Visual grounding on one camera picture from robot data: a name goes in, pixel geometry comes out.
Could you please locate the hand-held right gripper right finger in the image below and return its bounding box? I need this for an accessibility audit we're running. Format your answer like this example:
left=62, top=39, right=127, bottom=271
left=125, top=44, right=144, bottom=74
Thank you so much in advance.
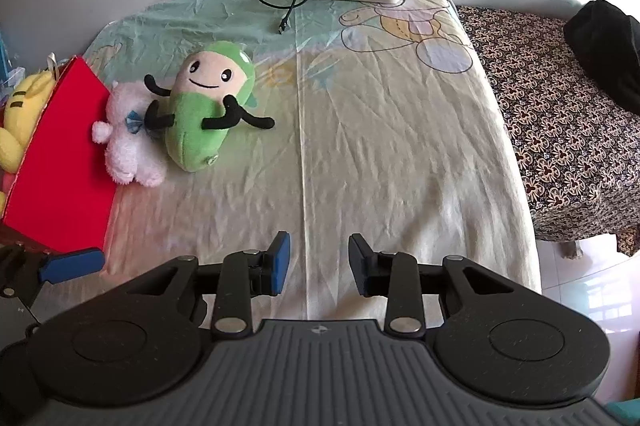
left=347, top=233, right=518, bottom=338

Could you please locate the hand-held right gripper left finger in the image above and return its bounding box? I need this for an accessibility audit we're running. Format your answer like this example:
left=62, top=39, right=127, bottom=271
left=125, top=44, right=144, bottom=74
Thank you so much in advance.
left=120, top=231, right=292, bottom=341

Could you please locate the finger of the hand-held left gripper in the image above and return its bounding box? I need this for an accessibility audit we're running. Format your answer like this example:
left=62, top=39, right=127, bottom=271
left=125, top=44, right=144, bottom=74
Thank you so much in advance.
left=0, top=247, right=106, bottom=307

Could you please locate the red storage box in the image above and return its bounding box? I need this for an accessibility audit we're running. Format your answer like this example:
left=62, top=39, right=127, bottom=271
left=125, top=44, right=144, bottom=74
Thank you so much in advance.
left=0, top=55, right=118, bottom=257

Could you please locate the white pink plush bunny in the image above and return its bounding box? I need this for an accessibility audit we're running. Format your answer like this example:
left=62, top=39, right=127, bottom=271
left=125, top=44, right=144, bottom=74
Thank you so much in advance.
left=91, top=80, right=168, bottom=187

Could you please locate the yellow plush tiger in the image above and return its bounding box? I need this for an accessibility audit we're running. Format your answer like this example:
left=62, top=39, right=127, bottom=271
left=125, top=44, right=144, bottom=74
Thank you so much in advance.
left=0, top=69, right=57, bottom=212

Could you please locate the green plush toy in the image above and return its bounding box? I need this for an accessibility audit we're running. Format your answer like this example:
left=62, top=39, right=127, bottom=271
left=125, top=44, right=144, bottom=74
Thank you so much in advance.
left=144, top=41, right=276, bottom=173

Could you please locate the cartoon printed bed sheet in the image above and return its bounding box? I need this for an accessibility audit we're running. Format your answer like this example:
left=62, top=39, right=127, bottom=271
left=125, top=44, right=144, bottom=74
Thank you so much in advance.
left=82, top=0, right=543, bottom=322

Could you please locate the blue white plastic package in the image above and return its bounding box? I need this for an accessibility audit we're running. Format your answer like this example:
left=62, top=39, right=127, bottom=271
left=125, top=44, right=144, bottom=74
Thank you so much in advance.
left=0, top=26, right=26, bottom=87

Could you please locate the brown patterned blanket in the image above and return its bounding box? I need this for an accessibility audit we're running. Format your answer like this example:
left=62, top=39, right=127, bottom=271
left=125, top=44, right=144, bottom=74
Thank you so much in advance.
left=452, top=4, right=640, bottom=257

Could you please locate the teal cloth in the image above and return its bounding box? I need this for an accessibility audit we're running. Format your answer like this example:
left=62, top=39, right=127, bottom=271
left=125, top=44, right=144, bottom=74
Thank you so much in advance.
left=602, top=398, right=640, bottom=426

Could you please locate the black cloth bundle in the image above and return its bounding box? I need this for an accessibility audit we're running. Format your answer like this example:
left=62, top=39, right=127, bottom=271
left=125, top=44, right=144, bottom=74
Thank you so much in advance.
left=564, top=0, right=640, bottom=114

